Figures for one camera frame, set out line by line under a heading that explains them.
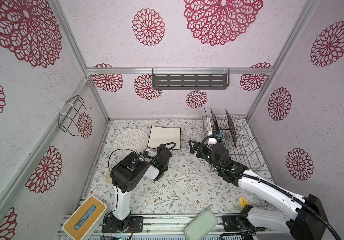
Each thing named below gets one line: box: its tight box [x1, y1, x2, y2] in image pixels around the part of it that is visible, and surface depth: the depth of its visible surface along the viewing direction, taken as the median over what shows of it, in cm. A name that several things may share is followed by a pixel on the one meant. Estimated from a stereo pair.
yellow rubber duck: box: [239, 196, 252, 208], surface depth 81 cm
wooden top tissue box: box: [62, 195, 107, 240], surface depth 72 cm
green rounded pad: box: [184, 209, 218, 240], surface depth 73 cm
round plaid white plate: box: [113, 128, 149, 157], surface depth 109 cm
